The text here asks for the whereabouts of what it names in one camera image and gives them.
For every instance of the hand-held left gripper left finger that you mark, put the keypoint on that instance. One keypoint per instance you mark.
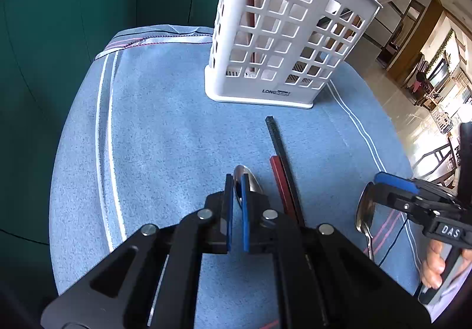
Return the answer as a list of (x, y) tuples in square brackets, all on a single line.
[(229, 218)]

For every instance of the black chopstick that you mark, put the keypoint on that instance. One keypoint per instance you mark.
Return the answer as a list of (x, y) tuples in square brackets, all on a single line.
[(276, 141)]

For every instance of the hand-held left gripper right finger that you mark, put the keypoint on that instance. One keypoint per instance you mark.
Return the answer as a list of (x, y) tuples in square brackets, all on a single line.
[(244, 225)]

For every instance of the person's right hand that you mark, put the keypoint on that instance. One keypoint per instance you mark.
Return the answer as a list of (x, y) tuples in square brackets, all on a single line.
[(433, 262)]

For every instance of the dark red chopstick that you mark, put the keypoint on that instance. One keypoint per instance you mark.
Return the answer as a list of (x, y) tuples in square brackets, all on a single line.
[(280, 178)]

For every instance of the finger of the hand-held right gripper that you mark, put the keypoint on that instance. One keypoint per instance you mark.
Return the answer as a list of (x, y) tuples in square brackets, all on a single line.
[(396, 181), (400, 203)]

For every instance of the blue striped cloth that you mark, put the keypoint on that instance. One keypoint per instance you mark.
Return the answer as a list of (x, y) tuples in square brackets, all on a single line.
[(166, 148)]

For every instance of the large metal spoon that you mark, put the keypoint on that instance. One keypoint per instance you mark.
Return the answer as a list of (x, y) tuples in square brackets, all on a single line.
[(363, 211)]

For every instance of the pink garment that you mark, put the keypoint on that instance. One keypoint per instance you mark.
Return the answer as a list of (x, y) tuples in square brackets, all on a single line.
[(417, 80)]

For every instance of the dark wooden chair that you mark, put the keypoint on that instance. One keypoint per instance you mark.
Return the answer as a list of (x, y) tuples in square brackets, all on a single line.
[(438, 160)]

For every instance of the green garland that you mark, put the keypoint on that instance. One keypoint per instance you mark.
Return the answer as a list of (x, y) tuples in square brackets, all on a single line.
[(442, 47)]

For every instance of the white plastic utensil holder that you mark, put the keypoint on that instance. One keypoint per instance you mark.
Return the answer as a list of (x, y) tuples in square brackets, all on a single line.
[(228, 89)]

